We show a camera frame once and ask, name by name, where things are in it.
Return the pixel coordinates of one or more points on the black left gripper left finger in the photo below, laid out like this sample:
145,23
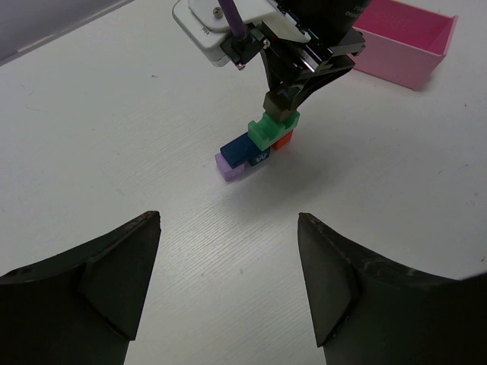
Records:
84,305

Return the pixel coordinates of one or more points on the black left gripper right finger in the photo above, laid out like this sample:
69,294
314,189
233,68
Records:
368,309

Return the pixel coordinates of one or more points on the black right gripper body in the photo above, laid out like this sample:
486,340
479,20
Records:
332,45

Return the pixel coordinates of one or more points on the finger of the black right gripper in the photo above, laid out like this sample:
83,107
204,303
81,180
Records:
314,84
278,85

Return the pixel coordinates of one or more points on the brown window wood block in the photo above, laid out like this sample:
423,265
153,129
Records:
276,106

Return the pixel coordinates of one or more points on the green hospital wood block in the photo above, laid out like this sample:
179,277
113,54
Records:
267,131

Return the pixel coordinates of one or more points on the red orange wood cube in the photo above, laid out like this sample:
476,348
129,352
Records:
282,141

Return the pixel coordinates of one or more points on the dark blue wood block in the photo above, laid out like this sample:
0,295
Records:
239,151

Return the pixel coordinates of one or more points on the large lilac wood block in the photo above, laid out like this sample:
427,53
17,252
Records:
228,173

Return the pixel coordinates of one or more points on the pink plastic box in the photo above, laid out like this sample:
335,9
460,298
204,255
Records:
404,44

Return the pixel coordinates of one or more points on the small dark blue wood cube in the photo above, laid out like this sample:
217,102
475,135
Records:
259,158

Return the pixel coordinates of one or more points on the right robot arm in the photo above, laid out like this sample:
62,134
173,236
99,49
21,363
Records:
297,9

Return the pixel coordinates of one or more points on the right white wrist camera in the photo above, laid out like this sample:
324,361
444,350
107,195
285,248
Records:
208,32

